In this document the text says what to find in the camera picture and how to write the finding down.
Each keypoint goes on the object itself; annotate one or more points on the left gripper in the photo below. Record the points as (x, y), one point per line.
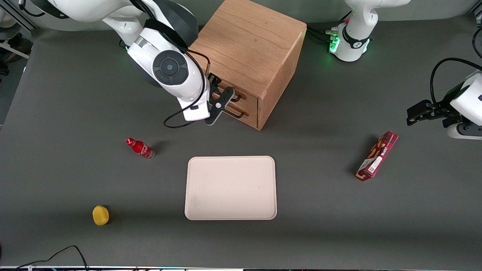
(441, 110)

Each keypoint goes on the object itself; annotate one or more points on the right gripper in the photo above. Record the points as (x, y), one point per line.
(213, 80)

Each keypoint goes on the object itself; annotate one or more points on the wooden drawer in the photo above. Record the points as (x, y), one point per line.
(251, 119)
(252, 105)

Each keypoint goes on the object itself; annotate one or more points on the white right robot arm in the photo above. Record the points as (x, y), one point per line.
(94, 9)

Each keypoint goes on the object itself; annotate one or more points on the wooden drawer cabinet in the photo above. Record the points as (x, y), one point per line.
(244, 45)

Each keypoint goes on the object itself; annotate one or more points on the red snack box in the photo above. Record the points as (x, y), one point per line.
(376, 156)

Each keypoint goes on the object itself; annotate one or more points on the red cola bottle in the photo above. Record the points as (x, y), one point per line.
(140, 148)

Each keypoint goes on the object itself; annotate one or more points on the beige plastic tray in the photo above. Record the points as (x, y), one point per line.
(230, 188)

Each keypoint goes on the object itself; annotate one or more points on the yellow lemon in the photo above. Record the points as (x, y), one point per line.
(100, 215)

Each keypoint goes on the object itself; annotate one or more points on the white metal bar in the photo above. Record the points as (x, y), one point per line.
(15, 49)

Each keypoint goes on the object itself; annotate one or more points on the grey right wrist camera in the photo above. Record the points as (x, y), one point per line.
(207, 122)

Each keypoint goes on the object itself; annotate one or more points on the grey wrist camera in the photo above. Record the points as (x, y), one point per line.
(207, 122)
(453, 131)

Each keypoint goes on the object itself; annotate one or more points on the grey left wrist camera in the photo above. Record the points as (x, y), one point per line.
(453, 131)

